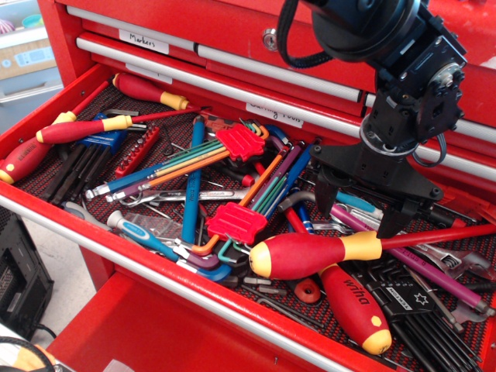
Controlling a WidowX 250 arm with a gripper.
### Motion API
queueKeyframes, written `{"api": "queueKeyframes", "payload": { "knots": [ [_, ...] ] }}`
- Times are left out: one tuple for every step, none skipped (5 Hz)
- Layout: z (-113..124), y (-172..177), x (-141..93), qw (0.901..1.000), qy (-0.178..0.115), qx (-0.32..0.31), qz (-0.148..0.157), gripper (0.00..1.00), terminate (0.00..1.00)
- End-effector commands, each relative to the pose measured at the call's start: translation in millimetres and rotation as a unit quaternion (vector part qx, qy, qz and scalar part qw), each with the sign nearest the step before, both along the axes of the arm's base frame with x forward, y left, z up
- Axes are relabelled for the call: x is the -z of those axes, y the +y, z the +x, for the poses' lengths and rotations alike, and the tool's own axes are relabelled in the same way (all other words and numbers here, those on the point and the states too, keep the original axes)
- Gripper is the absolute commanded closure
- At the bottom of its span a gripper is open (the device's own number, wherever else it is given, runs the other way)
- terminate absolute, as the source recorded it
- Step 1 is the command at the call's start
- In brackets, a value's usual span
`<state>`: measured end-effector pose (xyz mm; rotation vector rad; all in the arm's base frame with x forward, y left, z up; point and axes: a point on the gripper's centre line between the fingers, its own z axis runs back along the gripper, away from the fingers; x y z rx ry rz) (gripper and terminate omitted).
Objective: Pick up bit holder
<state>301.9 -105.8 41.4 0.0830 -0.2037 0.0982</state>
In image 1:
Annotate silver adjustable wrench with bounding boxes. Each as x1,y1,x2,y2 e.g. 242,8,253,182
412,244,495,282

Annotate black red small screwdriver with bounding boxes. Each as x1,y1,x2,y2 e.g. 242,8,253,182
215,165,255,187

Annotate magenta long hex key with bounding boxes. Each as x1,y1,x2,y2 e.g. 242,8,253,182
332,206,495,316

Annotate open red drawer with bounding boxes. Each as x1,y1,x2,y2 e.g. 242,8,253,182
0,64,496,372

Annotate upper colourful hex key set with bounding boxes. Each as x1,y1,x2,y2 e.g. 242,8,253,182
84,123,269,202

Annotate red bit holder with bits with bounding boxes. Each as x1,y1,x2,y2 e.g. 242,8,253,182
115,126,160,179

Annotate teal handle small screwdriver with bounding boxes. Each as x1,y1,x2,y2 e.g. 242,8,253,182
336,191,384,219

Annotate red round cap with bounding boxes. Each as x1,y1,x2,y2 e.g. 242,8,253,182
293,278,321,305

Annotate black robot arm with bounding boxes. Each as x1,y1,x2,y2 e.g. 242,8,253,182
309,1,466,238

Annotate blue Wera hex key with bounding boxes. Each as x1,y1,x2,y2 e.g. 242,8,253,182
181,115,205,243

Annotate chest key lock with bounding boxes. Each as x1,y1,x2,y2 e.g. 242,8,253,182
262,28,277,52

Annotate white Markers label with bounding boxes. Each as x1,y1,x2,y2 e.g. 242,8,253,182
119,29,169,55

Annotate lower colourful hex key set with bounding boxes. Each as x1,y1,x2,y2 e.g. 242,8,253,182
177,129,314,282

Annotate red yellow Wiha screwdriver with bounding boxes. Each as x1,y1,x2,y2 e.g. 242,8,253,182
319,264,392,355

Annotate red plastic tool holder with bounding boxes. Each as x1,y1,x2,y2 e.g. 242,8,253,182
439,186,495,225

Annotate black braided cable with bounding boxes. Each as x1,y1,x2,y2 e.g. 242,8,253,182
276,0,334,70

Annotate black Torx key set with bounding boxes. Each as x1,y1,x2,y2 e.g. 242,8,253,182
343,258,480,371

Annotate red yellow screwdriver top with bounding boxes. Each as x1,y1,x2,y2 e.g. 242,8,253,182
112,73,211,111

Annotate red yellow screwdriver far left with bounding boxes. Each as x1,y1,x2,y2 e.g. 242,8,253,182
1,81,109,184

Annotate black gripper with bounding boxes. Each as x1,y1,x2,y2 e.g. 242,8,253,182
310,143,443,238

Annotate silver combination wrench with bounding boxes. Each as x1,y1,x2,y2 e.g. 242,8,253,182
120,188,250,207

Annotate black device on floor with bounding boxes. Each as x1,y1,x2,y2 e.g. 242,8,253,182
1,207,53,339

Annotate colourful hex key set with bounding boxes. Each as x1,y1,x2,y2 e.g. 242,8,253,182
177,129,314,282
84,123,269,202

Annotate blue holder black hex keys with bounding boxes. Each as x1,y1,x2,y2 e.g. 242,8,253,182
41,129,128,205

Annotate white cutting tools label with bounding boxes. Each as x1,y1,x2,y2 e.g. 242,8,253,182
246,102,304,128

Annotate red tool chest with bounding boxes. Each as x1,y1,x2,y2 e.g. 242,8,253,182
36,0,496,372

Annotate large red yellow screwdriver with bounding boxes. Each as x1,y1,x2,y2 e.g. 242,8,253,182
249,224,495,280

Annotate blue white precision screwdriver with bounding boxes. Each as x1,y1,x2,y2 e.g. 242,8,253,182
107,210,179,262

